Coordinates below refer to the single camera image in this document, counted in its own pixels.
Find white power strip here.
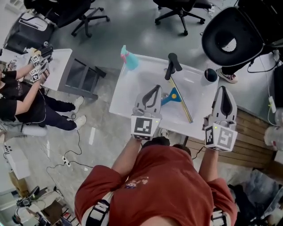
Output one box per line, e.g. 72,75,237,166
61,155,72,168
268,96,277,114

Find person's dark trousers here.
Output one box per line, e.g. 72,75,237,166
141,136,192,156

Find person's left forearm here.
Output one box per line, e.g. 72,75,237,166
111,136,145,177

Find person's right forearm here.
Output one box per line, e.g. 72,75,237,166
198,147,220,183

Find cluttered equipment shelf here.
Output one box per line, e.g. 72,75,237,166
12,185,77,226

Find black office chair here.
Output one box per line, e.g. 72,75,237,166
201,6,266,67
23,0,111,38
153,0,213,37

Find person's red shirt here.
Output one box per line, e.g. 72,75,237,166
74,144,239,226

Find clear plastic bag of cans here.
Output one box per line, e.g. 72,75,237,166
264,107,283,152

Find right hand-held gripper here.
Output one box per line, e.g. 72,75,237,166
202,86,239,153

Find white paper sheet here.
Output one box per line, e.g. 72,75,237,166
88,127,96,146

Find black floor cable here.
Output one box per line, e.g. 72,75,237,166
46,129,95,194

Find white box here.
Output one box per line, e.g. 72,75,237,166
3,142,31,180

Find white chair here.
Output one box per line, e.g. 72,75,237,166
0,119,48,138

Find teal spray bottle pink nozzle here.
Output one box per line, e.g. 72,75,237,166
120,45,140,71

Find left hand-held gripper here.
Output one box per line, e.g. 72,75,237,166
130,84,163,141

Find person's left white shoe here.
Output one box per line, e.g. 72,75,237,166
157,128,170,140

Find black cabinet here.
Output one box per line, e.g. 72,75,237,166
273,64,283,109

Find white black harness strap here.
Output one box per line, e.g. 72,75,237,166
210,208,231,226
85,191,111,226

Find blue yellow squeegee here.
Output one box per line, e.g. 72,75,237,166
161,76,195,124

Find black faucet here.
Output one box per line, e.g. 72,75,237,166
164,53,183,81

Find wooden cabinet with white sink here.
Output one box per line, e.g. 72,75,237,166
108,53,220,141

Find cluttered white table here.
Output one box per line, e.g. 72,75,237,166
0,47,36,67

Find blue grey bag pile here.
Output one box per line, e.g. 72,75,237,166
229,169,283,226

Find wooden slatted platform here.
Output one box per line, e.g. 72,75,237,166
185,107,276,170

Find white table grey frame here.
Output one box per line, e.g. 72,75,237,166
40,48,107,100

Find dark grey box unit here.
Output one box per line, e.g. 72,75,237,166
4,12,55,54

